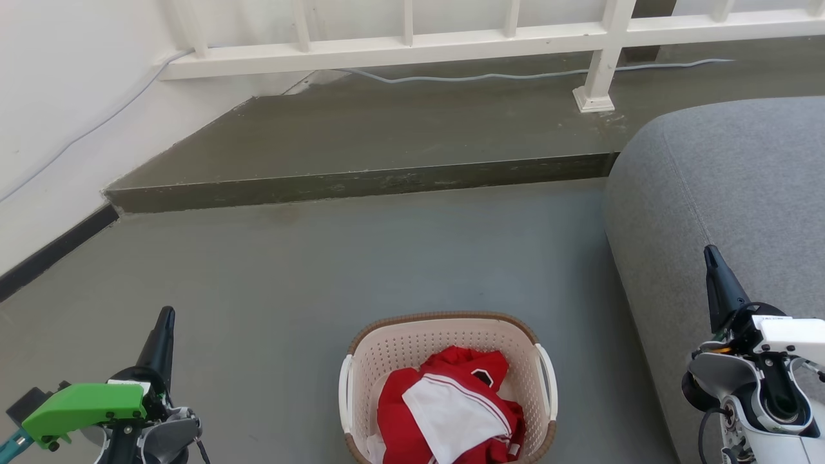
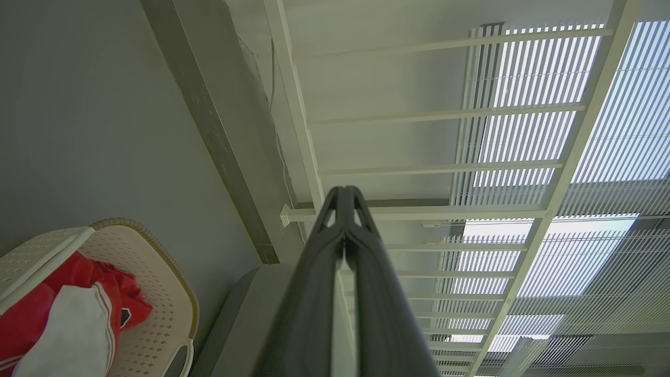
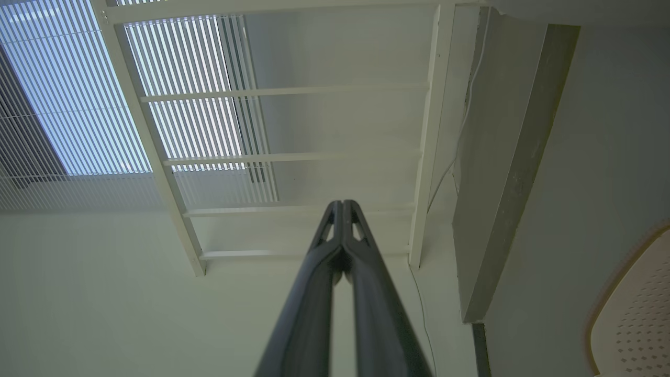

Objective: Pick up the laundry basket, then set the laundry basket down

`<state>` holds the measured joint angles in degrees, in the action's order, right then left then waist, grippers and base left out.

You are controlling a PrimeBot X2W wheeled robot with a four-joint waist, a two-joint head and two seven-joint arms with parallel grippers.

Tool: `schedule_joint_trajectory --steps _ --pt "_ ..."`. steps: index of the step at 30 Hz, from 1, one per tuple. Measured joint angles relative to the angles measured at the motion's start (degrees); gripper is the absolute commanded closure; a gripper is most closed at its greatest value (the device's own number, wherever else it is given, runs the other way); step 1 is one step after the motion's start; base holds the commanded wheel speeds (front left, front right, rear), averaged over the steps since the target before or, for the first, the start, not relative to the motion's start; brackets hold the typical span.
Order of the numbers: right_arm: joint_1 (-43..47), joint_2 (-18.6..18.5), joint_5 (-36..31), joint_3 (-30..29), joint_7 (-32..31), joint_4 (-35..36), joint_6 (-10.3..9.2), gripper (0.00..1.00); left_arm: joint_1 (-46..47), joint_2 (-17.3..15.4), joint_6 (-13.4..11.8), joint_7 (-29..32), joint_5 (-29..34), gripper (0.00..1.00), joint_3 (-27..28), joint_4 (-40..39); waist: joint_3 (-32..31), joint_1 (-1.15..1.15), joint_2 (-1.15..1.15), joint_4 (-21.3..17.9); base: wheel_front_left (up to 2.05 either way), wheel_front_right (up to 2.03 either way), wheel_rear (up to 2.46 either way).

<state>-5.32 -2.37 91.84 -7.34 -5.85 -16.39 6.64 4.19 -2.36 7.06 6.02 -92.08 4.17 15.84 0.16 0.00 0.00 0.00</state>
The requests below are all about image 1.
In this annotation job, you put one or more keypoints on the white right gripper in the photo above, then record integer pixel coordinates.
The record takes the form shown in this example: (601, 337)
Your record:
(796, 338)

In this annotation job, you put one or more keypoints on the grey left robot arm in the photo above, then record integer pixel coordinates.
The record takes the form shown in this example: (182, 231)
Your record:
(169, 438)

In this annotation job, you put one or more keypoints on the grey concrete step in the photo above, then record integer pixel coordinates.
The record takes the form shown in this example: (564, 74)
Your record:
(412, 135)

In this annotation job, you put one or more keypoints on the black baseboard strip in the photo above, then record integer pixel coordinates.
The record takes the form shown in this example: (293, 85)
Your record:
(58, 250)

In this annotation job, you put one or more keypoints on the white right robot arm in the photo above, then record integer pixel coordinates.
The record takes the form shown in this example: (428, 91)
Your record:
(722, 377)

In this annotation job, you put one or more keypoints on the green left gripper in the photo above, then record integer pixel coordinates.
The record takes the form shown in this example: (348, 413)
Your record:
(84, 405)

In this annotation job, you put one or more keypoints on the grey fabric sofa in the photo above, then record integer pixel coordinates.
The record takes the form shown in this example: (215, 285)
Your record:
(722, 187)

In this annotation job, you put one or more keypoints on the white railing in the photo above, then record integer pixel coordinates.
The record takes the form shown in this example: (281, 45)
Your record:
(399, 50)

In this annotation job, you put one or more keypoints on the white garment with red stripes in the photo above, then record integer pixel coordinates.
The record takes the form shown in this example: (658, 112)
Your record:
(451, 415)

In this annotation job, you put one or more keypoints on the cream perforated laundry basket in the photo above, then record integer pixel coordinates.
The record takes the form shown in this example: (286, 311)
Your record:
(396, 351)

